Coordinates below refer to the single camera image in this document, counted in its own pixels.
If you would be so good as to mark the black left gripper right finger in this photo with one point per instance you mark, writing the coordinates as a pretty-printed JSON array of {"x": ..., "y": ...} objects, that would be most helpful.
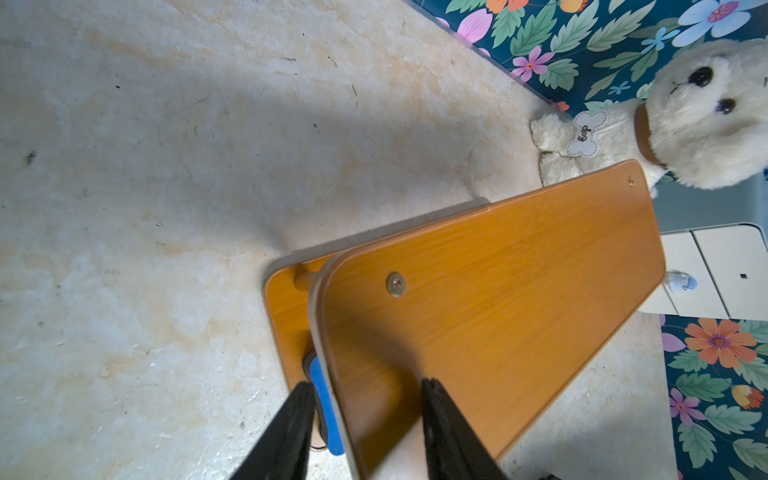
[{"x": 453, "y": 450}]

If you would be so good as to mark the upper blue penguin drawer knob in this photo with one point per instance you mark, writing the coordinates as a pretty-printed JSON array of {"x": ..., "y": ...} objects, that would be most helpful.
[{"x": 679, "y": 282}]

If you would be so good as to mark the blue eraser shelf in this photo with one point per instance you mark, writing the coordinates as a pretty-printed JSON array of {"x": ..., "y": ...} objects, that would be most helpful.
[{"x": 327, "y": 424}]

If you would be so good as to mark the orange wooden two-tier shelf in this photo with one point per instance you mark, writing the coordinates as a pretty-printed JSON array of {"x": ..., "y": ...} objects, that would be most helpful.
[{"x": 504, "y": 304}]

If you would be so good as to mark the large cream plush dog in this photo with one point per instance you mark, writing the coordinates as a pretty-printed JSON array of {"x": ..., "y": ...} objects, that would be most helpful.
[{"x": 704, "y": 121}]

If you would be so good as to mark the white three drawer cabinet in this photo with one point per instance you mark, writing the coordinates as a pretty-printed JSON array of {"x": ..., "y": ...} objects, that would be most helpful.
[{"x": 720, "y": 238}]

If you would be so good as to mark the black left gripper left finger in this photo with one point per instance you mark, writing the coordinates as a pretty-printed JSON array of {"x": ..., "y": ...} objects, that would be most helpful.
[{"x": 282, "y": 452}]

